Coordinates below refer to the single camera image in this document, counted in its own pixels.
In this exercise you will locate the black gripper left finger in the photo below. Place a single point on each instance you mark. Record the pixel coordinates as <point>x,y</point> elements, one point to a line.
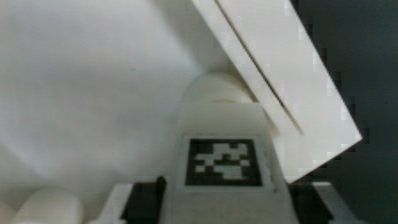
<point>133,203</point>

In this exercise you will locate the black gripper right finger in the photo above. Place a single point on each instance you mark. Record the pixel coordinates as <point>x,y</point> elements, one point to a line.
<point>318,204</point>

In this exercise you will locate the white leg with tag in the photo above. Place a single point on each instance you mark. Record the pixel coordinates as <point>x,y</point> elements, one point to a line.
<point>225,185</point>

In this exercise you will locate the white right fence bar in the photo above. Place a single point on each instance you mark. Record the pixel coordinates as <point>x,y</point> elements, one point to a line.
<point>323,132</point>

